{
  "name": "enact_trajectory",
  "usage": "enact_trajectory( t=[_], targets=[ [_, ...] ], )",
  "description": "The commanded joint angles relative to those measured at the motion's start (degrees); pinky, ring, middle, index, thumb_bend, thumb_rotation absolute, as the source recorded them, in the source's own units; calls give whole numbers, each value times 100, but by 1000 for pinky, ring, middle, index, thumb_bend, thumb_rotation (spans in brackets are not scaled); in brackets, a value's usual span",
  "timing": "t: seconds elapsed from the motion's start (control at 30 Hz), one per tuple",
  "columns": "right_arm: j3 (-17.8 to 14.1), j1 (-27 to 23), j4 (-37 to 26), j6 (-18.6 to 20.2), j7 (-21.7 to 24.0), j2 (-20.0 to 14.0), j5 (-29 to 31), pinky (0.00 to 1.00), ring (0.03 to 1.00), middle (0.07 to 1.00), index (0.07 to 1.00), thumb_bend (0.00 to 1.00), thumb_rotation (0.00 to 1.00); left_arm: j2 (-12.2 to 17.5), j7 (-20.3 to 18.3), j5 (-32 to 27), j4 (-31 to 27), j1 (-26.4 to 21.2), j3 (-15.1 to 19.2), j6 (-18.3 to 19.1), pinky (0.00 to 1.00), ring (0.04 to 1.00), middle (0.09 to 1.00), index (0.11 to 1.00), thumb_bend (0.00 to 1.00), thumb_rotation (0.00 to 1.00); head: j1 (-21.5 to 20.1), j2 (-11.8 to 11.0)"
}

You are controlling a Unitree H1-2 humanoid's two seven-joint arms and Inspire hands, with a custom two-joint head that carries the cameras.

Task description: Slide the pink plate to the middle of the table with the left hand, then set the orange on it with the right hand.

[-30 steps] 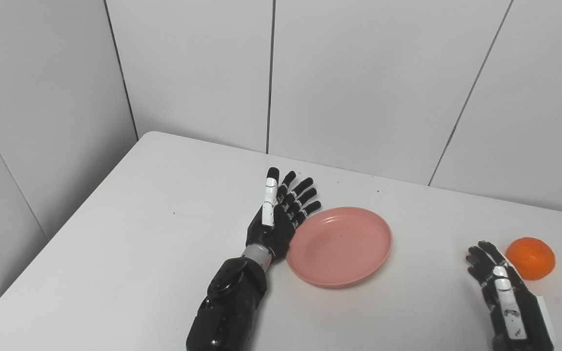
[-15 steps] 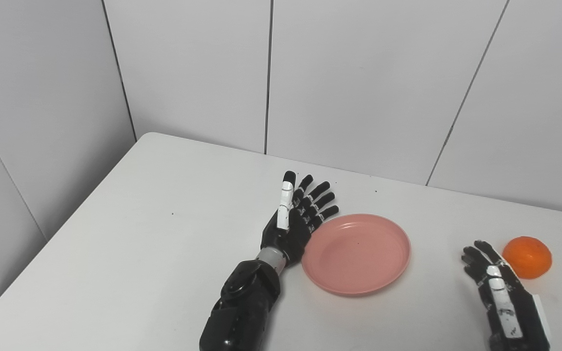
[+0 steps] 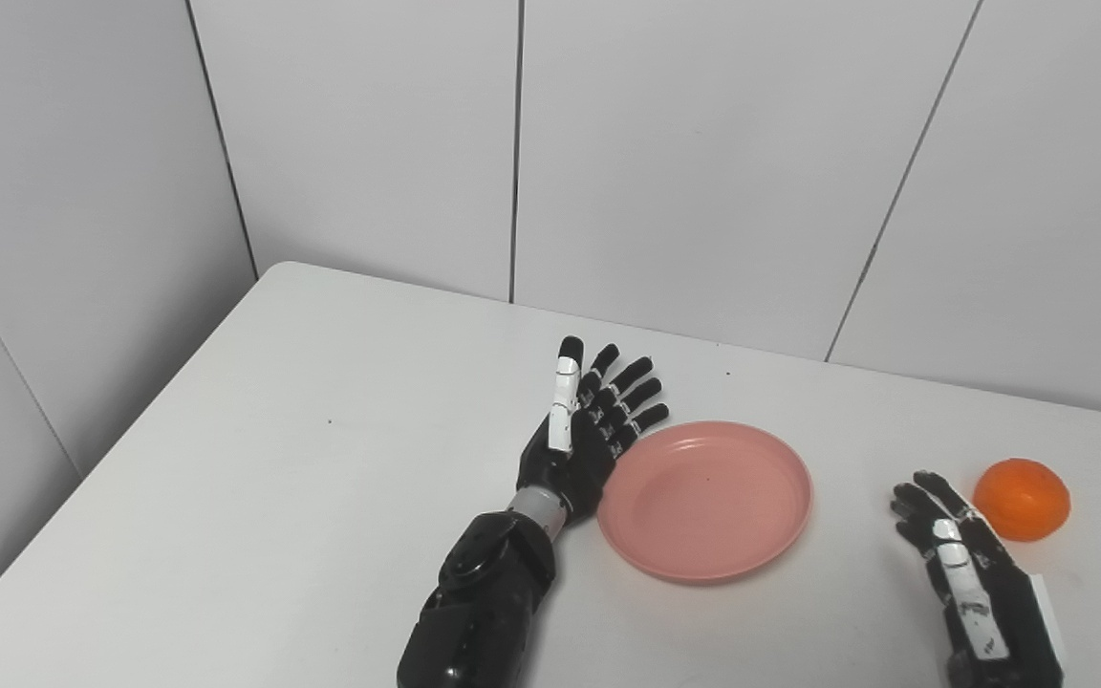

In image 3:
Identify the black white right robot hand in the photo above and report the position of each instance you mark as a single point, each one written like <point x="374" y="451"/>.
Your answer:
<point x="1019" y="612"/>

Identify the pink round plate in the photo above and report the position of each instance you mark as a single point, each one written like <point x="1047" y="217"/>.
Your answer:
<point x="708" y="502"/>

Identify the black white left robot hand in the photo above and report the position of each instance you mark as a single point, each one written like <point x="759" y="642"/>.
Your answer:
<point x="584" y="459"/>

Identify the orange fruit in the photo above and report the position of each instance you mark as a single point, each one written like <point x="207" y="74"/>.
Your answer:
<point x="1024" y="499"/>

